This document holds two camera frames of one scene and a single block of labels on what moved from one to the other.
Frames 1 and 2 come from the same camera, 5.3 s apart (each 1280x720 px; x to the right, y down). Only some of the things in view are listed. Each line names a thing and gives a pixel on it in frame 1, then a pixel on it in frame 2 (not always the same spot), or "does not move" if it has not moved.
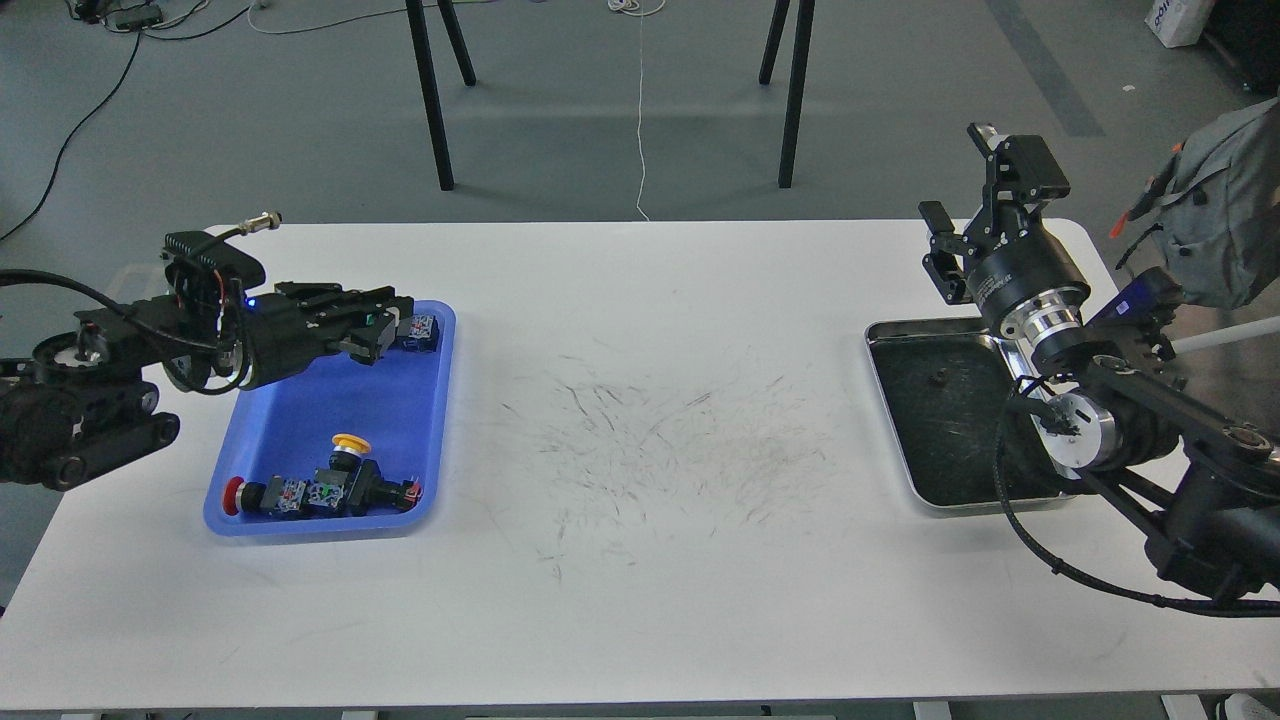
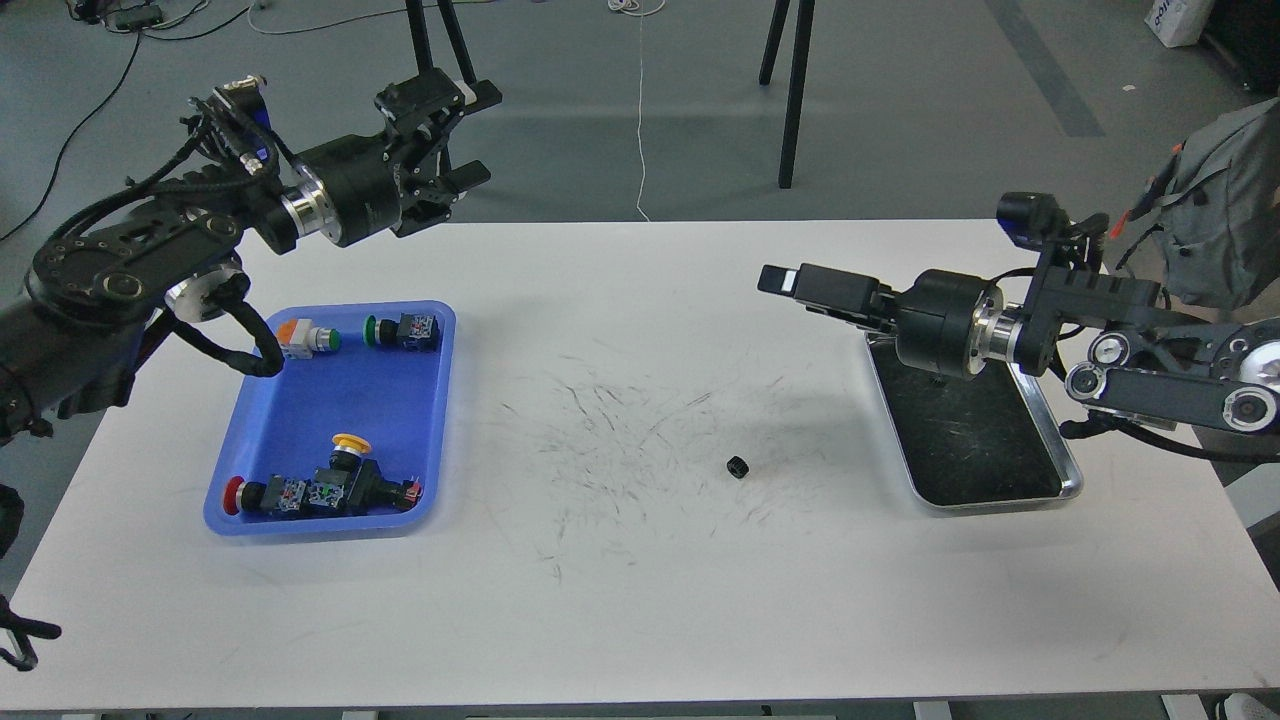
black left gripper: [281, 335] to [357, 189]
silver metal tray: [942, 384] does not move
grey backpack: [1215, 208] does not move
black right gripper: [1023, 282] to [942, 324]
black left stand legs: [416, 24] does not move
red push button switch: [275, 496] does not move
